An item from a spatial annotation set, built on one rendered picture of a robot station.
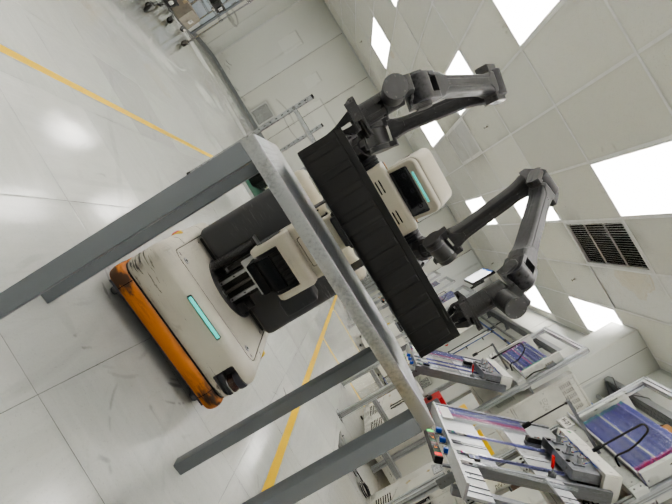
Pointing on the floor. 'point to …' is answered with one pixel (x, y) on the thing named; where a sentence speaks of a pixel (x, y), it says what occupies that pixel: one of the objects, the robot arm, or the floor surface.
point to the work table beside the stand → (399, 372)
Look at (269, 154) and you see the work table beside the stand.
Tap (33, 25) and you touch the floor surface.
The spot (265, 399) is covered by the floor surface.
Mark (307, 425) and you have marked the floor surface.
